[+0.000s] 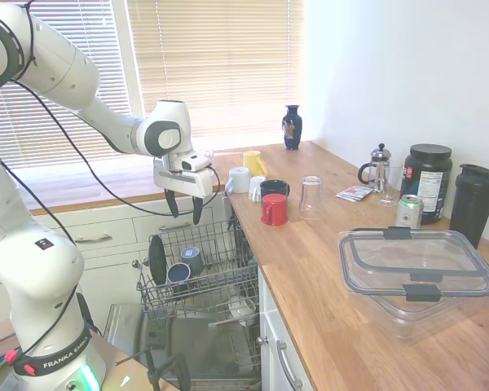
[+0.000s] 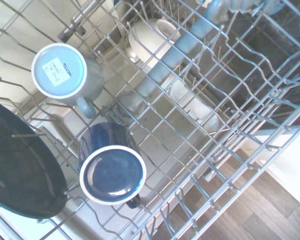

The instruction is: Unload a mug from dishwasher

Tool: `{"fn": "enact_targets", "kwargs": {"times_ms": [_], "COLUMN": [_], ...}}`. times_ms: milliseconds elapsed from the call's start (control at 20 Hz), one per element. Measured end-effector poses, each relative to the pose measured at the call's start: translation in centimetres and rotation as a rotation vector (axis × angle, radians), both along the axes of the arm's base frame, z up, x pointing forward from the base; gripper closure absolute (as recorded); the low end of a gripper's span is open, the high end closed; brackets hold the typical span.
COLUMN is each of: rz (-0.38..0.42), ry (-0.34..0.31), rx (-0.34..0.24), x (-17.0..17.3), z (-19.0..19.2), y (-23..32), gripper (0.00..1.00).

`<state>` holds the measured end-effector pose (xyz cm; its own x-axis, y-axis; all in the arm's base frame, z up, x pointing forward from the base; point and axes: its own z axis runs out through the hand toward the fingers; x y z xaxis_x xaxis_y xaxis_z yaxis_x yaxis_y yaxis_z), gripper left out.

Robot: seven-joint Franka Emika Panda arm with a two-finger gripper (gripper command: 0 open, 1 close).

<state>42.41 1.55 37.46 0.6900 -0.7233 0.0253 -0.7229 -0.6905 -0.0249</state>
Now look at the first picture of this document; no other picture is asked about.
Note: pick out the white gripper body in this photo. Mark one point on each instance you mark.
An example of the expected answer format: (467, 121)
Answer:
(183, 183)

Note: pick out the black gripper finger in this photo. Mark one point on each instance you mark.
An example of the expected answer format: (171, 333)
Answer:
(172, 203)
(197, 209)

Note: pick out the large white mug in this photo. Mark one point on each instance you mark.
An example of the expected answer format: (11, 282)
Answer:
(240, 181)

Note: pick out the grey-blue mug with sticker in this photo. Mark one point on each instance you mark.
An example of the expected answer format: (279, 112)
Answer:
(195, 264)

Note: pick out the small white printed mug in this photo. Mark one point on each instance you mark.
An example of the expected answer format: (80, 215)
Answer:
(256, 185)

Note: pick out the yellow mug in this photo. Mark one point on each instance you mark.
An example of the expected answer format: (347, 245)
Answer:
(251, 163)

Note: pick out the red enamel mug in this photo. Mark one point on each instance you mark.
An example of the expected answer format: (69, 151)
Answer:
(277, 209)

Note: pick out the black mug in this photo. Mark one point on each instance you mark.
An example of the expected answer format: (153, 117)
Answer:
(275, 189)

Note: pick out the stainless dishwasher door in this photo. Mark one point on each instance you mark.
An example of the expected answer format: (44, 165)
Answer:
(195, 346)

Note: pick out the small clear drinking glass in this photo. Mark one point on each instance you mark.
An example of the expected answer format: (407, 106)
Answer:
(209, 155)

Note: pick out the dark plate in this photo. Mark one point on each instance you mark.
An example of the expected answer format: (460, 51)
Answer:
(157, 260)

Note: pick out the metal cabinet knob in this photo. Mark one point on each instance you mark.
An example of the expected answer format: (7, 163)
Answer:
(135, 264)
(262, 339)

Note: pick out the white kitchen cabinet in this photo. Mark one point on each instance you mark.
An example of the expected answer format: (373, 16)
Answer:
(106, 252)
(269, 322)

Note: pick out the white bowl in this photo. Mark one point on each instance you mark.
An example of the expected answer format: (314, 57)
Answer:
(240, 311)

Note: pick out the clear tumbler glass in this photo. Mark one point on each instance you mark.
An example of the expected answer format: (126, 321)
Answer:
(311, 199)

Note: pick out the dark blue vase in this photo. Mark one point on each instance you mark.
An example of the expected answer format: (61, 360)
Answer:
(292, 130)

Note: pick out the beige window blind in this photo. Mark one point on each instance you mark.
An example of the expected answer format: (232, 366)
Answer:
(212, 61)

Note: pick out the red white sachet packets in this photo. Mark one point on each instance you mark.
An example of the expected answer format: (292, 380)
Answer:
(354, 192)

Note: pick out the glass French press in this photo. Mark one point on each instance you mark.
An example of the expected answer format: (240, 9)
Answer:
(380, 171)

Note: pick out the white window blind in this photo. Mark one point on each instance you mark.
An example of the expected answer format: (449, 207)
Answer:
(85, 24)

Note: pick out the tall clear glass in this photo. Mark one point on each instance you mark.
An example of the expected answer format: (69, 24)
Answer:
(391, 191)

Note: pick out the white green drink can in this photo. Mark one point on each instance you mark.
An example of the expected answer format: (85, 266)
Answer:
(409, 212)

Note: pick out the black protein powder tub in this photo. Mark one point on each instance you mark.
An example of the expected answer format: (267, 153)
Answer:
(430, 183)

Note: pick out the clear plastic lidded container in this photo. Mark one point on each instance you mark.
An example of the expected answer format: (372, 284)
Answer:
(411, 317)

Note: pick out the black shaker bottle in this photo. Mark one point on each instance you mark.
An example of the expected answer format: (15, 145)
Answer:
(470, 212)

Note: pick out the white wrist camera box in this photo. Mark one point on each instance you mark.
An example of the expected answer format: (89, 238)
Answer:
(193, 163)

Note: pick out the black camera stand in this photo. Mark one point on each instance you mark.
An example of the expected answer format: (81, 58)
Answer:
(179, 368)

